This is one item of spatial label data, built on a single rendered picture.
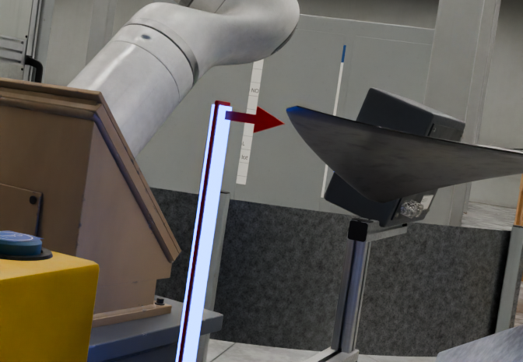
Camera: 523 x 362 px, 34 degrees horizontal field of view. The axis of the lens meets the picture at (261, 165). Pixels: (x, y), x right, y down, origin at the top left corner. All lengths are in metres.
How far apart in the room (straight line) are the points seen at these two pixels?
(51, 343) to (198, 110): 6.49
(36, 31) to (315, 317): 1.24
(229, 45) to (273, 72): 5.71
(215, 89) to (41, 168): 6.05
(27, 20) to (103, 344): 1.97
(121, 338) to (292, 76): 5.96
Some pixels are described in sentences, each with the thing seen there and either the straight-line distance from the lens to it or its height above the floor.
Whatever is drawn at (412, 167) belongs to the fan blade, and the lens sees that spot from 0.76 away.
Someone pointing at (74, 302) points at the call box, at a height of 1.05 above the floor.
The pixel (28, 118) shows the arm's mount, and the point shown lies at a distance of 0.98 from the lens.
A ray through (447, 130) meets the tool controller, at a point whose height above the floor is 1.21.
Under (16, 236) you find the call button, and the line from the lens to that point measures 0.59.
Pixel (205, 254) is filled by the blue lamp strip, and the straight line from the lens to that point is 0.79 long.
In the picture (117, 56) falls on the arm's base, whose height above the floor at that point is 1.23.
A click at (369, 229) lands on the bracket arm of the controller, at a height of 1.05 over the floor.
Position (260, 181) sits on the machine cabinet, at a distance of 6.87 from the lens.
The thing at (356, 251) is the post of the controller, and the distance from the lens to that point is 1.29.
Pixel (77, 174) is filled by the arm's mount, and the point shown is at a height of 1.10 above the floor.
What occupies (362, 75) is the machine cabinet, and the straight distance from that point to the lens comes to 6.74.
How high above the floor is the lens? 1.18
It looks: 3 degrees down
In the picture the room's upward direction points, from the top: 8 degrees clockwise
